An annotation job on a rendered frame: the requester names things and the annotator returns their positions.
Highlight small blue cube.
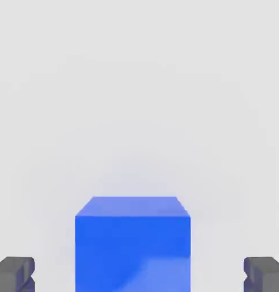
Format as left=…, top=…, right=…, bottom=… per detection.
left=75, top=196, right=192, bottom=292

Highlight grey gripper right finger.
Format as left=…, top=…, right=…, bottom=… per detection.
left=243, top=256, right=279, bottom=292

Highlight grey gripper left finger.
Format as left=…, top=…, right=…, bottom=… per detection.
left=0, top=256, right=35, bottom=292

